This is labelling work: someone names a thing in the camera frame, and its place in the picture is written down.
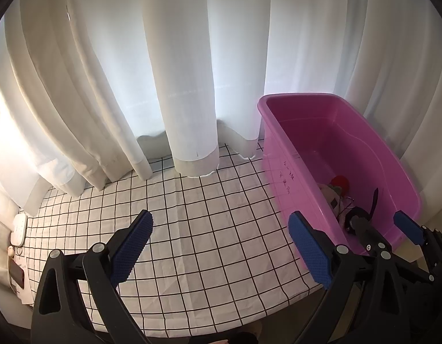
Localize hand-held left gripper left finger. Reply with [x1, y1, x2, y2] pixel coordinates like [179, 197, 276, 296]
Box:
[30, 210, 154, 344]

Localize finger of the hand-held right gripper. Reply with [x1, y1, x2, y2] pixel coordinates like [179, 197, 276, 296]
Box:
[346, 216, 437, 288]
[393, 211, 442, 277]

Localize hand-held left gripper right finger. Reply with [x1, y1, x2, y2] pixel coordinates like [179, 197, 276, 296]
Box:
[288, 211, 436, 344]

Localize black wrist watch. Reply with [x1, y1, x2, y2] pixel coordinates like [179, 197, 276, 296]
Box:
[343, 187, 380, 235]

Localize pink plastic bin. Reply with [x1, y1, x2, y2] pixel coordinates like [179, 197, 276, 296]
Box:
[257, 93, 422, 259]

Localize white black grid tablecloth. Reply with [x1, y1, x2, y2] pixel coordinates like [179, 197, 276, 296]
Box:
[13, 143, 330, 333]

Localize white power strip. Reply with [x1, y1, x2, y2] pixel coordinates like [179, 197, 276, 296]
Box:
[11, 214, 28, 247]

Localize dark smartphone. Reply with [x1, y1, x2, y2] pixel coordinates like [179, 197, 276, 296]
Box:
[9, 261, 26, 289]

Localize white curtain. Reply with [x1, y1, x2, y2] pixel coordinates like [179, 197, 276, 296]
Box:
[0, 0, 442, 221]

